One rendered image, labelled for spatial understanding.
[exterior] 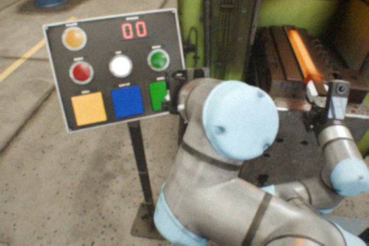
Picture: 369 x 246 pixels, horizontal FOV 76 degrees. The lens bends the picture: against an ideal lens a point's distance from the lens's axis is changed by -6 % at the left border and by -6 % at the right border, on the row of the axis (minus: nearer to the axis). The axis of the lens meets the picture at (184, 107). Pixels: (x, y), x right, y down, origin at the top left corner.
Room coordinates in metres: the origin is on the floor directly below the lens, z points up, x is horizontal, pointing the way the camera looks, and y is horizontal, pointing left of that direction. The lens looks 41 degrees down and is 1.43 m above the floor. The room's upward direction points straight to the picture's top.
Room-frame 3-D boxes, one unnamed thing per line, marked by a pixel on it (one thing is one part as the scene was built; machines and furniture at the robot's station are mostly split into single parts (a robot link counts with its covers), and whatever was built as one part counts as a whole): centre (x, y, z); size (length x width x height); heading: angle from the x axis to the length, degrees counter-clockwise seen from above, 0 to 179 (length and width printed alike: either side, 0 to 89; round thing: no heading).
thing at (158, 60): (0.58, 0.07, 1.09); 0.05 x 0.03 x 0.04; 82
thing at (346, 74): (0.67, -0.56, 0.95); 0.12 x 0.08 x 0.06; 172
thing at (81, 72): (0.52, 0.26, 1.09); 0.05 x 0.03 x 0.04; 82
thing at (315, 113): (0.46, -0.38, 0.98); 0.12 x 0.08 x 0.09; 172
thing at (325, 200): (0.30, -0.34, 0.89); 0.11 x 0.08 x 0.11; 100
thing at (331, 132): (0.38, -0.37, 0.99); 0.08 x 0.05 x 0.08; 82
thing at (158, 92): (0.54, 0.06, 1.01); 0.07 x 0.05 x 0.07; 107
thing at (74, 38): (0.56, 0.27, 1.16); 0.05 x 0.03 x 0.04; 82
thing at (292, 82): (0.84, -0.41, 0.96); 0.42 x 0.20 x 0.09; 172
